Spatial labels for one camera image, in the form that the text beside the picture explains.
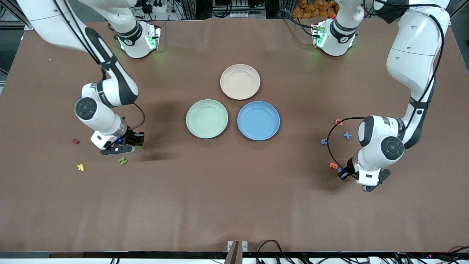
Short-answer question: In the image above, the green plate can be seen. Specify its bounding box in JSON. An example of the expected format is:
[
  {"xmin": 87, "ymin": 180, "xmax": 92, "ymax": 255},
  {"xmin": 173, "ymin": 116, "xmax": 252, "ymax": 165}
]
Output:
[{"xmin": 186, "ymin": 99, "xmax": 229, "ymax": 139}]

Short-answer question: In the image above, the blue plate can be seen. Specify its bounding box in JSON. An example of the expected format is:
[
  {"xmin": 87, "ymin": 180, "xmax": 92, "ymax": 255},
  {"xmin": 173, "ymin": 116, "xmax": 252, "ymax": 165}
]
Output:
[{"xmin": 237, "ymin": 101, "xmax": 281, "ymax": 141}]

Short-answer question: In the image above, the brown table cover mat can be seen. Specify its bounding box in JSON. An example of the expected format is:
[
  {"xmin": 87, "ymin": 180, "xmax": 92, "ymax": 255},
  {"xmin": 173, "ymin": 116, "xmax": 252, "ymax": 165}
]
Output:
[{"xmin": 0, "ymin": 18, "xmax": 469, "ymax": 253}]

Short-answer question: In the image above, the beige plate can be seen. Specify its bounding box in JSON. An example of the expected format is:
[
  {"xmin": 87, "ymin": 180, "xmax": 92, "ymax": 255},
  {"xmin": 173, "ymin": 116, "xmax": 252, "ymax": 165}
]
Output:
[{"xmin": 220, "ymin": 64, "xmax": 261, "ymax": 100}]

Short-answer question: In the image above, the black table edge strip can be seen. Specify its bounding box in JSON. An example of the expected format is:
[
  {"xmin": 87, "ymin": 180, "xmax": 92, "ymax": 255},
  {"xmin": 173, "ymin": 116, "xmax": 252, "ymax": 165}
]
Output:
[{"xmin": 0, "ymin": 251, "xmax": 469, "ymax": 260}]

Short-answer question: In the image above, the white power strip with plugs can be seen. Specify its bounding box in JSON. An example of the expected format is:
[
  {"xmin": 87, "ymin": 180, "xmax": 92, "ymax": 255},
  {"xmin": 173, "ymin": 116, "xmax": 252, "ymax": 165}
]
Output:
[{"xmin": 145, "ymin": 0, "xmax": 167, "ymax": 13}]

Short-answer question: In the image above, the bag of orange fruits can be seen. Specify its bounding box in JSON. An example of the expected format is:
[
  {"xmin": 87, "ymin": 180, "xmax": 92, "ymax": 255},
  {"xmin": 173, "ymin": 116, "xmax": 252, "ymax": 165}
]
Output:
[{"xmin": 292, "ymin": 0, "xmax": 339, "ymax": 19}]

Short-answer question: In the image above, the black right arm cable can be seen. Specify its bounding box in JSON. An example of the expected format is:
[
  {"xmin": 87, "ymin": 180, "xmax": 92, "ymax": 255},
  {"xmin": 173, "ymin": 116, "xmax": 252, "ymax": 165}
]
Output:
[{"xmin": 126, "ymin": 103, "xmax": 146, "ymax": 131}]

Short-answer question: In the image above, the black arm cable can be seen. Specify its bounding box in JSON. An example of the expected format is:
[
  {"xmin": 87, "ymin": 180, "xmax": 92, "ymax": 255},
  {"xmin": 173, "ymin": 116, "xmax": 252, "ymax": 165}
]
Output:
[
  {"xmin": 126, "ymin": 103, "xmax": 146, "ymax": 131},
  {"xmin": 326, "ymin": 117, "xmax": 368, "ymax": 180}
]

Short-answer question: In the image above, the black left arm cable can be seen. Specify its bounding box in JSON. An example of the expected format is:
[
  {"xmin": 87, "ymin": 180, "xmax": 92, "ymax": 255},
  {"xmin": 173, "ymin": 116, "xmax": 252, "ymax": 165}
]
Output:
[{"xmin": 326, "ymin": 117, "xmax": 368, "ymax": 180}]

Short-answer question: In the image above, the black looped cable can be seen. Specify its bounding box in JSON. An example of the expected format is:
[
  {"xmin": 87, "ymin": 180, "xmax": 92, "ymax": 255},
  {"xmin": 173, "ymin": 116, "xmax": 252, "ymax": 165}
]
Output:
[{"xmin": 256, "ymin": 239, "xmax": 284, "ymax": 254}]

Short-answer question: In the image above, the metal table edge bracket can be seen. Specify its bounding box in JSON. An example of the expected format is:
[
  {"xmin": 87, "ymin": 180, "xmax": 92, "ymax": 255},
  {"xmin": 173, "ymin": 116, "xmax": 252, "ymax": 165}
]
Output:
[{"xmin": 227, "ymin": 241, "xmax": 248, "ymax": 253}]

